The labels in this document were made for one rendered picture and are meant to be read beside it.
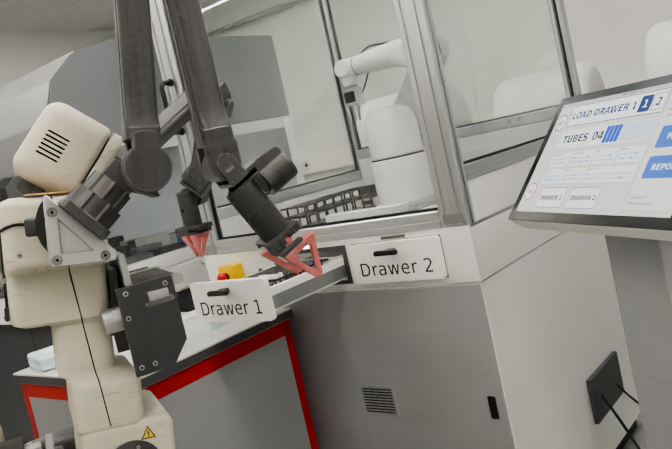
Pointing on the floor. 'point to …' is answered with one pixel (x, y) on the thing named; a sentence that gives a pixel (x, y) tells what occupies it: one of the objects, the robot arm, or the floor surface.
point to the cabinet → (473, 358)
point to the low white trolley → (209, 390)
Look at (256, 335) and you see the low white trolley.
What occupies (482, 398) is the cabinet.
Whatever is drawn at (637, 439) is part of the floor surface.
